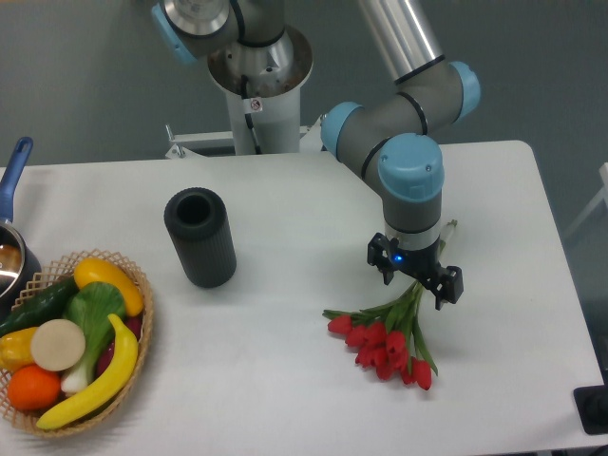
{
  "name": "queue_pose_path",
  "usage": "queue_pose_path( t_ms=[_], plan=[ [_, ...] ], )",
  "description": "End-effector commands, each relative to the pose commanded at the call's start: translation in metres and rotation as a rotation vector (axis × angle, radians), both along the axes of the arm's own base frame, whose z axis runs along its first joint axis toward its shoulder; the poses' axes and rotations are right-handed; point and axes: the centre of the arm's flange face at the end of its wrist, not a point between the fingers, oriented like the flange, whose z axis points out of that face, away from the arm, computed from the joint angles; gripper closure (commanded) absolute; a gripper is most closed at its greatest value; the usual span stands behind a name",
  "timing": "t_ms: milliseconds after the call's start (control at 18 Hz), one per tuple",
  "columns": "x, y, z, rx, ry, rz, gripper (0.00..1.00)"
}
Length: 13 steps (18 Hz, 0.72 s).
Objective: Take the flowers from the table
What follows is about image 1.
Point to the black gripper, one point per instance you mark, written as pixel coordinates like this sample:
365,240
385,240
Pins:
423,265

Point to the red tulip bouquet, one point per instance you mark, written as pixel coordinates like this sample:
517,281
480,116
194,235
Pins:
388,338

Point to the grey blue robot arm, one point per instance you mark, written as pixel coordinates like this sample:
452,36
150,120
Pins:
389,147

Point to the black device at edge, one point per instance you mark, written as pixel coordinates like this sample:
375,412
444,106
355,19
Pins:
591,404

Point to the dark grey ribbed vase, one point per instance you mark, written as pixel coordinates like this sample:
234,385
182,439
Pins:
197,222

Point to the dark red vegetable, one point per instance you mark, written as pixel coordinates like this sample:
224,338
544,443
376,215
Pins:
134,324

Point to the yellow banana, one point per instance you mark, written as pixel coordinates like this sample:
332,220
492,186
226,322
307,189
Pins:
101,390

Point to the yellow squash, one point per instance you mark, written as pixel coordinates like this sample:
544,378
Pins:
94,269

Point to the green bok choy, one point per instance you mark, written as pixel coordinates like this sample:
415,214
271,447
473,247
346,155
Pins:
89,310

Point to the woven wicker basket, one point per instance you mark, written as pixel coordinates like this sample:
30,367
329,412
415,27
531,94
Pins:
55,272

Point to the green cucumber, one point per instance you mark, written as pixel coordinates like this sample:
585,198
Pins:
46,305

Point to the beige round disc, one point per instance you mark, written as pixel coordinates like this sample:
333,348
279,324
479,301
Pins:
57,345

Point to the orange fruit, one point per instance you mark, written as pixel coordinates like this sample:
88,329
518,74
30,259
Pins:
33,388

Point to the yellow bell pepper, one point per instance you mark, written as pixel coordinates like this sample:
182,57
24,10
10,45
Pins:
15,349

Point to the white frame at right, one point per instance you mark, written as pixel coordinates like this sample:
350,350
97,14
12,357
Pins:
591,207

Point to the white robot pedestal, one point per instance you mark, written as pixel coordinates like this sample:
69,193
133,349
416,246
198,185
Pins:
262,87

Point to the blue handled saucepan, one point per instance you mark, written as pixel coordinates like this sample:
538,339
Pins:
18,263

